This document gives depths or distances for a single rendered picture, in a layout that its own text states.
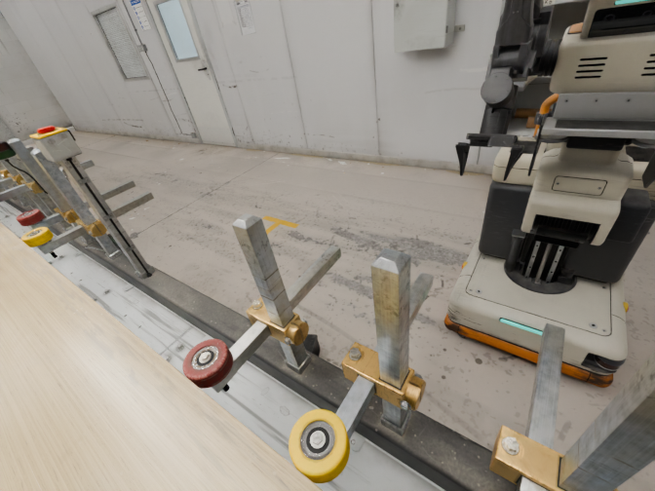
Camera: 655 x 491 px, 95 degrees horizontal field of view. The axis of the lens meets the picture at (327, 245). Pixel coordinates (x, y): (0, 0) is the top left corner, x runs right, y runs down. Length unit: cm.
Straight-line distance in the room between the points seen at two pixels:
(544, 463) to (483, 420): 94
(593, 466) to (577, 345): 103
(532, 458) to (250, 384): 62
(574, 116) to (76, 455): 125
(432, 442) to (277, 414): 35
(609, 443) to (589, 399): 124
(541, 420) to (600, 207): 73
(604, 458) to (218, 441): 46
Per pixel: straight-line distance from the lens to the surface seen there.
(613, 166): 119
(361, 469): 76
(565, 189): 119
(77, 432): 67
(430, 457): 68
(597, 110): 108
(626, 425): 42
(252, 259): 52
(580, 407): 166
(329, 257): 78
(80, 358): 78
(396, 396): 55
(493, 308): 148
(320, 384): 74
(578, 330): 151
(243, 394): 88
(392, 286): 36
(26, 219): 169
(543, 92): 294
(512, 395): 159
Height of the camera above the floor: 135
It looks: 37 degrees down
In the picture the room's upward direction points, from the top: 11 degrees counter-clockwise
